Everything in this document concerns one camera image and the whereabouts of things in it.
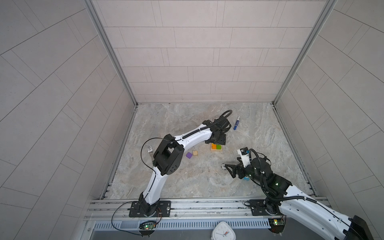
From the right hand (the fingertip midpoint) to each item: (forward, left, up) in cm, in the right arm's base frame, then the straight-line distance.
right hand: (230, 164), depth 78 cm
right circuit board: (-26, -18, -9) cm, 33 cm away
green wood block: (+14, +4, -5) cm, 15 cm away
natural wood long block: (+12, +6, -6) cm, 15 cm away
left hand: (+16, +1, -1) cm, 16 cm away
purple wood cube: (+10, +22, -6) cm, 25 cm away
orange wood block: (+14, +7, -5) cm, 16 cm away
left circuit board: (-23, +41, -4) cm, 47 cm away
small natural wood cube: (+11, +19, -5) cm, 22 cm away
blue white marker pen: (+32, -12, -6) cm, 35 cm away
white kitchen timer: (-27, +8, -5) cm, 29 cm away
